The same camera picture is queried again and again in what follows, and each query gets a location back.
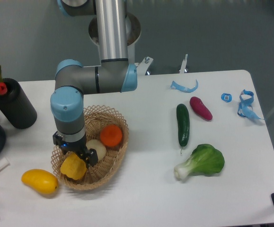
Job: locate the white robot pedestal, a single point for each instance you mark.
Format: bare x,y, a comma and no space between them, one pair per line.
133,32

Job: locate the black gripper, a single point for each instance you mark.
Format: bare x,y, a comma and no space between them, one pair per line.
89,156

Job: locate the blue tangled ribbon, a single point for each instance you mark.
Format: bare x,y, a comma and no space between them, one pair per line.
245,109

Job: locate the small blue tag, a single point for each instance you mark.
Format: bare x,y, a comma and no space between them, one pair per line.
226,97

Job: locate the white metal base bracket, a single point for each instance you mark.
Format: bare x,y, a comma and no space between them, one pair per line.
147,67

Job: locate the dark green cucumber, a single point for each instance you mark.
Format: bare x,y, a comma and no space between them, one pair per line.
183,124

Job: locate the orange tangerine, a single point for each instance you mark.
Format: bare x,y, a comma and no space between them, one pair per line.
111,135

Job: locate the purple sweet potato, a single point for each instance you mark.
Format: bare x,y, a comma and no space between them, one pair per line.
200,109

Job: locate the white round onion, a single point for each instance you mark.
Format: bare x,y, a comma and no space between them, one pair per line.
98,147

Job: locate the yellow bell pepper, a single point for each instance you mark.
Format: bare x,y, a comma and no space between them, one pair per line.
73,167

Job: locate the yellow mango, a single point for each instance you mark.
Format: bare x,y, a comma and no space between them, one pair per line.
40,180

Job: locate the green bok choy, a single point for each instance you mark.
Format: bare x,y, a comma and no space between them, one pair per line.
205,159

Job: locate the black cylindrical vase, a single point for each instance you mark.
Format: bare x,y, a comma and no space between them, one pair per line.
16,106

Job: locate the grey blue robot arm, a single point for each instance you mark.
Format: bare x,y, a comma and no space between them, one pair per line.
73,81

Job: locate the woven wicker basket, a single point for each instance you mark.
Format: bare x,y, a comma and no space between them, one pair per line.
96,118

